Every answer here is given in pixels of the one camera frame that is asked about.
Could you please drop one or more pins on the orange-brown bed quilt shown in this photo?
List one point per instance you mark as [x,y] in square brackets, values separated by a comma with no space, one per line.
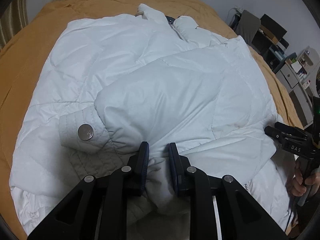
[23,57]

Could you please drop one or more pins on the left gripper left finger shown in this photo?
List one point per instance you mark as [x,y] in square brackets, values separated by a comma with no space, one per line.
[96,208]

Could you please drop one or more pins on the white down jacket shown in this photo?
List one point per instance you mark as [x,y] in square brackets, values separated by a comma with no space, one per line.
[110,84]

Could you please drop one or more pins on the white drawer cabinet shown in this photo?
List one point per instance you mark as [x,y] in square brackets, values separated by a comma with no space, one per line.
[298,74]

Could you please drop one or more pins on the gold-green curtain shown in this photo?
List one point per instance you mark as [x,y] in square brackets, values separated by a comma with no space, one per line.
[13,20]

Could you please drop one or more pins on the grey cloth on chair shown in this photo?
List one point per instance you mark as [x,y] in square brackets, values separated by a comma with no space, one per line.
[248,26]

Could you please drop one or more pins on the black monitor on desk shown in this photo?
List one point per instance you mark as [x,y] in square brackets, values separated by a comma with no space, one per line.
[272,27]

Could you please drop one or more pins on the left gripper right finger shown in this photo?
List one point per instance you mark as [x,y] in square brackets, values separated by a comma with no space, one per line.
[220,208]

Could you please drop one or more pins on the person's right hand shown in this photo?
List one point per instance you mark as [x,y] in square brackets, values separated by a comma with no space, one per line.
[298,185]

